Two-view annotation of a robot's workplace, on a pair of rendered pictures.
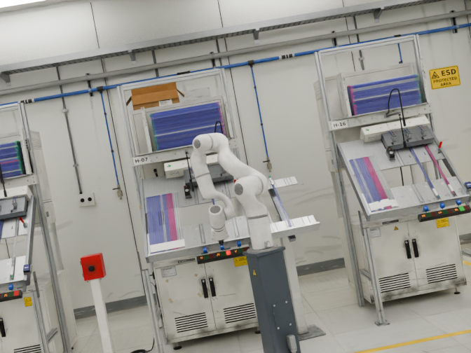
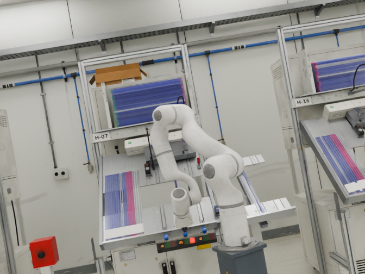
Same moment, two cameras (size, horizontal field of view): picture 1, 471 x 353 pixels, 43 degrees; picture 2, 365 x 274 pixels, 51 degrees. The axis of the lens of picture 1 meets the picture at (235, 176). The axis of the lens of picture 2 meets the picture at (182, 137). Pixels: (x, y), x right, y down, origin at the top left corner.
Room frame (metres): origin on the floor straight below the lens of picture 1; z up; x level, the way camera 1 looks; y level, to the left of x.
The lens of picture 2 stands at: (1.57, 0.08, 1.21)
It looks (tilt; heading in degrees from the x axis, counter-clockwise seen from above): 1 degrees up; 0
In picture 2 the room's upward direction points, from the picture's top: 10 degrees counter-clockwise
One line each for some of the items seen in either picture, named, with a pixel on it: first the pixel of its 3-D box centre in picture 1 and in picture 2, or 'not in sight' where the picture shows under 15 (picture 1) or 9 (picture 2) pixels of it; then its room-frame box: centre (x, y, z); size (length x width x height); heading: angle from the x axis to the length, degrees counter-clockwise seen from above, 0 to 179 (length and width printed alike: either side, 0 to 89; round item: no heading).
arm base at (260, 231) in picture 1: (260, 233); (234, 225); (3.32, -0.08, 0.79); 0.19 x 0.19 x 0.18
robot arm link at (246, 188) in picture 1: (250, 197); (222, 180); (3.30, -0.06, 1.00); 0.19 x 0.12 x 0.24; 138
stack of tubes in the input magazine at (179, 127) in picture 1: (188, 126); (149, 103); (4.26, 0.27, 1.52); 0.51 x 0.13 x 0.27; 93
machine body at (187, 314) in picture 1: (209, 289); (170, 268); (4.38, 0.34, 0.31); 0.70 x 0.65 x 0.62; 93
